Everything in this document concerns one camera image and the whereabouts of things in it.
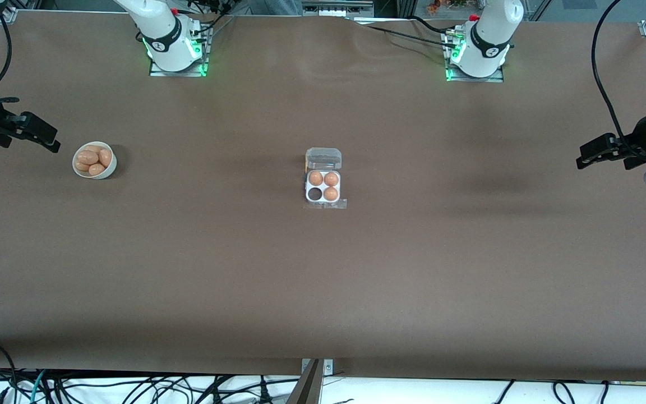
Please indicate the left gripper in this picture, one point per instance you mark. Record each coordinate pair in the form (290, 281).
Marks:
(638, 142)

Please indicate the brown egg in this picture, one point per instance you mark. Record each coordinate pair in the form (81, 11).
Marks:
(97, 169)
(106, 157)
(331, 193)
(94, 148)
(81, 167)
(87, 157)
(331, 179)
(315, 178)

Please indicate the clear plastic egg box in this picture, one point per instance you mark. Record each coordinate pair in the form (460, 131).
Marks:
(323, 159)

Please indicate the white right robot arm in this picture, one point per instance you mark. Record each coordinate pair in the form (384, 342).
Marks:
(166, 39)

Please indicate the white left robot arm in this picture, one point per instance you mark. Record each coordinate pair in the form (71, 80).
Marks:
(485, 45)

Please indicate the white round bowl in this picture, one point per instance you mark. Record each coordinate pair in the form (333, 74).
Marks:
(109, 172)

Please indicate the orange background items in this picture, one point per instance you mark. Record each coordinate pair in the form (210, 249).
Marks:
(435, 7)

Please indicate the clear adhesive tape strip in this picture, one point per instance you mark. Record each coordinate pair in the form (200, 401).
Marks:
(342, 204)

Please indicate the person in blue jeans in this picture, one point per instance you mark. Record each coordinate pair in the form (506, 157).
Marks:
(278, 7)

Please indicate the grey power strip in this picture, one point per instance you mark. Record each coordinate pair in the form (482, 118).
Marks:
(345, 8)

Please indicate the brown table cover sheet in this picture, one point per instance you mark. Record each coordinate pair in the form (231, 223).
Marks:
(323, 280)

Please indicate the small metal bracket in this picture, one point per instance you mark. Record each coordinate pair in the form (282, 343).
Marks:
(328, 367)

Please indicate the grey camera mount pole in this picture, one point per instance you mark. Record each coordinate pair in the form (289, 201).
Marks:
(307, 390)

